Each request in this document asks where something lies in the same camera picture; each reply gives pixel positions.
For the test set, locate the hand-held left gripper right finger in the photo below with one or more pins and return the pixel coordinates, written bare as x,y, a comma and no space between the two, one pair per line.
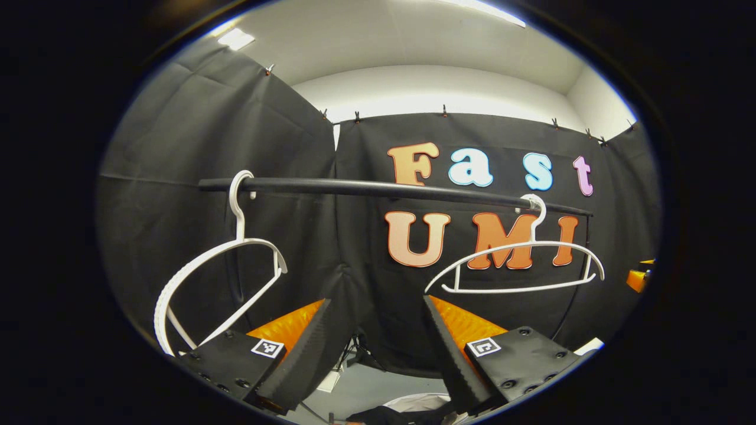
458,372

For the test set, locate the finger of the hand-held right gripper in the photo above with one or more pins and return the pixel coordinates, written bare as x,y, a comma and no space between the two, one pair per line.
636,280

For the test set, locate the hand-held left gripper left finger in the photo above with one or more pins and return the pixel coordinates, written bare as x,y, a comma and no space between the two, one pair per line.
301,360

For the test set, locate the black knitted sweater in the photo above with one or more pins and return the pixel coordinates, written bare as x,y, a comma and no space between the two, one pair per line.
378,416

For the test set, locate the white plastic hanger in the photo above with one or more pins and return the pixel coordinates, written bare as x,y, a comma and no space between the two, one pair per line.
531,244
238,221

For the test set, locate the black clothes rack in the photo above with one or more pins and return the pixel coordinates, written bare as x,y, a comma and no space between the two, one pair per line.
354,188

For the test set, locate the black tripod stand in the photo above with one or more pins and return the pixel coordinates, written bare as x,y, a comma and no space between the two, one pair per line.
356,348

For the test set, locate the black backdrop cloth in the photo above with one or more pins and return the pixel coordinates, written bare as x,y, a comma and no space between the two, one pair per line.
295,248

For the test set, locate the row of backdrop clips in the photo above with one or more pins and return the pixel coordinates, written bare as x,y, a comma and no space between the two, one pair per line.
269,69

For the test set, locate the ceiling light panel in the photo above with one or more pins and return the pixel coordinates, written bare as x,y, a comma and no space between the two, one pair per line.
236,39

